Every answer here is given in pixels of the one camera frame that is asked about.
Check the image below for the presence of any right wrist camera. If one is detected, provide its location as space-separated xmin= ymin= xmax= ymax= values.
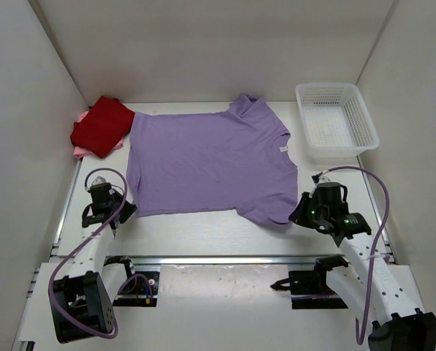
xmin=312 ymin=171 xmax=332 ymax=187

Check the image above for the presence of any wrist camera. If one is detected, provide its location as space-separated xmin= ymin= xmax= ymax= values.
xmin=312 ymin=171 xmax=332 ymax=187
xmin=91 ymin=176 xmax=107 ymax=186

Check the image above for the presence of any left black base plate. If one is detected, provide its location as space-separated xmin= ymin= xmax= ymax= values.
xmin=113 ymin=271 xmax=160 ymax=308

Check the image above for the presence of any red t shirt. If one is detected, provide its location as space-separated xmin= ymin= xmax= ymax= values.
xmin=70 ymin=96 xmax=135 ymax=159

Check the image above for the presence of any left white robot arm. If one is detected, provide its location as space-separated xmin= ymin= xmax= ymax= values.
xmin=49 ymin=182 xmax=138 ymax=344

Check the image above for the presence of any lavender t shirt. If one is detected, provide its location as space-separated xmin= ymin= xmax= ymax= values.
xmin=126 ymin=95 xmax=298 ymax=227

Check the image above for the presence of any pink t shirt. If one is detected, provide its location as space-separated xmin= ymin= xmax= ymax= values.
xmin=73 ymin=111 xmax=124 ymax=159

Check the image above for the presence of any white plastic basket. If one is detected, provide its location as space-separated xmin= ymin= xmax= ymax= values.
xmin=295 ymin=83 xmax=380 ymax=161

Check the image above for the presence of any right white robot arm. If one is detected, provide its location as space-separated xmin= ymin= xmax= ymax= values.
xmin=290 ymin=182 xmax=436 ymax=350

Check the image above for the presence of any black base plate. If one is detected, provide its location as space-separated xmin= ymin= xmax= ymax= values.
xmin=113 ymin=271 xmax=160 ymax=308
xmin=270 ymin=255 xmax=349 ymax=310

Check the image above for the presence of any aluminium rail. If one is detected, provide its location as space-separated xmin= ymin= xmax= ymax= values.
xmin=130 ymin=254 xmax=328 ymax=265

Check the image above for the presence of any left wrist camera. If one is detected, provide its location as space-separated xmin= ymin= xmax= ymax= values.
xmin=91 ymin=176 xmax=107 ymax=186

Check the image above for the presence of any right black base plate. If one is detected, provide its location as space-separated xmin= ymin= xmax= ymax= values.
xmin=270 ymin=255 xmax=349 ymax=310

